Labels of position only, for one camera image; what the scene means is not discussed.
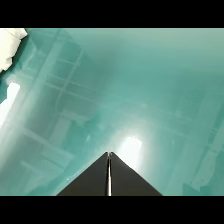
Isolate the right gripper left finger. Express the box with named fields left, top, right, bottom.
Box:
left=56, top=151, right=110, bottom=197

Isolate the white garment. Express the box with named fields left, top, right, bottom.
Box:
left=0, top=27, right=29, bottom=73

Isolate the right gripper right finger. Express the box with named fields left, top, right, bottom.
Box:
left=108, top=151, right=164, bottom=197

